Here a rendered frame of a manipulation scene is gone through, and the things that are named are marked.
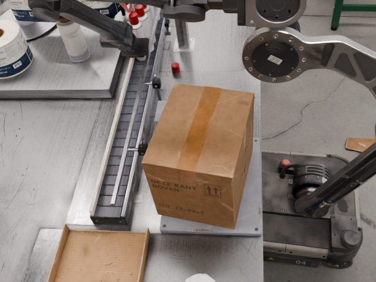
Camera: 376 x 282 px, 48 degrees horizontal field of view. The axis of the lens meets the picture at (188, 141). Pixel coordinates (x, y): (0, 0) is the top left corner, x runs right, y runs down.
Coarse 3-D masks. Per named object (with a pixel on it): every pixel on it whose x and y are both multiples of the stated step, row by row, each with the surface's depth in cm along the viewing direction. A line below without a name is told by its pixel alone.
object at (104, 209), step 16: (160, 16) 190; (160, 32) 183; (144, 80) 165; (128, 96) 160; (144, 96) 159; (128, 112) 154; (128, 128) 150; (112, 144) 146; (112, 160) 141; (128, 160) 141; (112, 176) 137; (128, 176) 136; (112, 192) 133; (96, 208) 130; (112, 208) 129
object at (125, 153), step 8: (160, 8) 181; (152, 32) 170; (152, 40) 167; (144, 64) 158; (144, 72) 155; (136, 96) 148; (136, 104) 145; (136, 112) 143; (128, 136) 136; (128, 144) 134; (120, 168) 128; (120, 176) 127; (112, 200) 121
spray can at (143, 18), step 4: (140, 4) 161; (136, 8) 160; (140, 8) 160; (136, 12) 161; (140, 12) 161; (144, 12) 163; (140, 16) 162; (144, 16) 163; (140, 20) 162; (144, 20) 163; (148, 20) 165; (144, 24) 164; (148, 24) 166; (144, 28) 165; (148, 28) 166; (144, 32) 167; (148, 32) 168; (148, 36) 169; (152, 48) 174
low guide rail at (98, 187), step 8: (128, 72) 163; (128, 80) 162; (120, 96) 155; (120, 104) 153; (120, 112) 152; (112, 128) 146; (112, 136) 144; (104, 160) 137; (104, 168) 136; (96, 184) 131; (96, 192) 129; (96, 200) 129
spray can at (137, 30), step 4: (132, 12) 158; (132, 16) 157; (136, 16) 157; (132, 20) 158; (136, 20) 158; (132, 24) 159; (136, 24) 159; (140, 24) 160; (136, 28) 159; (140, 28) 161; (136, 32) 161; (140, 32) 162; (140, 36) 163; (144, 36) 166; (140, 60) 171; (144, 60) 172
